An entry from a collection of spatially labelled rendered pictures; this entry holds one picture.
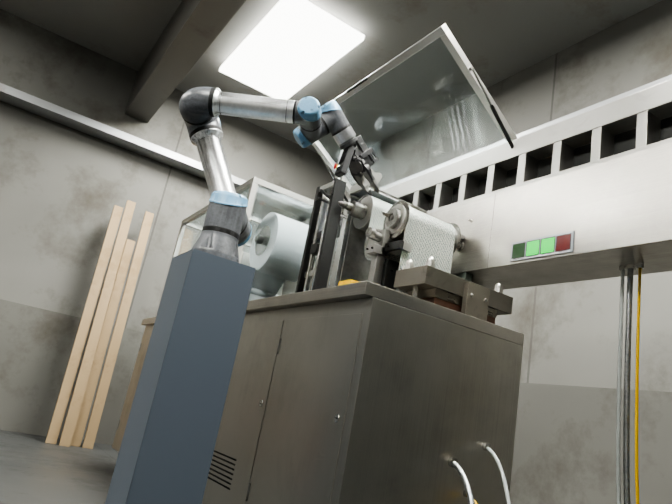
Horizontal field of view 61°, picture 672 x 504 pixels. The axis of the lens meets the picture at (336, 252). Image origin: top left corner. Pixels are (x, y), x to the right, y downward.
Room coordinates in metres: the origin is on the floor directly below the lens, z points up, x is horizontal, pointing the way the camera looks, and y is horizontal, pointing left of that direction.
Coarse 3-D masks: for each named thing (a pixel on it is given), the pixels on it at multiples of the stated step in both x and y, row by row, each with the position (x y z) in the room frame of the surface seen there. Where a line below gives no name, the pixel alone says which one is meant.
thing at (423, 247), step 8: (408, 232) 1.93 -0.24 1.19; (408, 240) 1.93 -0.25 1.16; (416, 240) 1.95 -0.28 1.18; (424, 240) 1.97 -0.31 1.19; (432, 240) 1.99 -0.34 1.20; (416, 248) 1.95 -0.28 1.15; (424, 248) 1.97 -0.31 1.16; (432, 248) 1.99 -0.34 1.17; (440, 248) 2.01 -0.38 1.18; (448, 248) 2.03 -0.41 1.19; (400, 256) 1.93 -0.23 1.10; (408, 256) 1.94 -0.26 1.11; (416, 256) 1.96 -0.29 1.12; (424, 256) 1.97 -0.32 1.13; (432, 256) 1.99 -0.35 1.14; (440, 256) 2.01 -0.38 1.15; (448, 256) 2.03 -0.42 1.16; (400, 264) 1.92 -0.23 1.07; (416, 264) 1.96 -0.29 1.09; (424, 264) 1.98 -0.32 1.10; (440, 264) 2.01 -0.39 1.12; (448, 264) 2.03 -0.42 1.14; (448, 272) 2.03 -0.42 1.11
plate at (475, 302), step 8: (464, 288) 1.81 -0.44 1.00; (472, 288) 1.81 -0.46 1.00; (480, 288) 1.82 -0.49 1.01; (464, 296) 1.81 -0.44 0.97; (472, 296) 1.80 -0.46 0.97; (480, 296) 1.82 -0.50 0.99; (488, 296) 1.84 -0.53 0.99; (464, 304) 1.80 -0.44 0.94; (472, 304) 1.81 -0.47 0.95; (480, 304) 1.83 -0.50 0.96; (488, 304) 1.85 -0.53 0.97; (464, 312) 1.80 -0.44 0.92; (472, 312) 1.81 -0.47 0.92; (480, 312) 1.83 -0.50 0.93
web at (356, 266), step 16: (384, 208) 2.16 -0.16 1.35; (352, 224) 2.26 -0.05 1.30; (416, 224) 1.94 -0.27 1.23; (432, 224) 1.98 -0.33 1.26; (448, 224) 2.04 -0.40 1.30; (352, 240) 2.27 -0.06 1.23; (448, 240) 2.02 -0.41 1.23; (352, 256) 2.27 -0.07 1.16; (352, 272) 2.28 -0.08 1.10; (368, 272) 2.32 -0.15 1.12
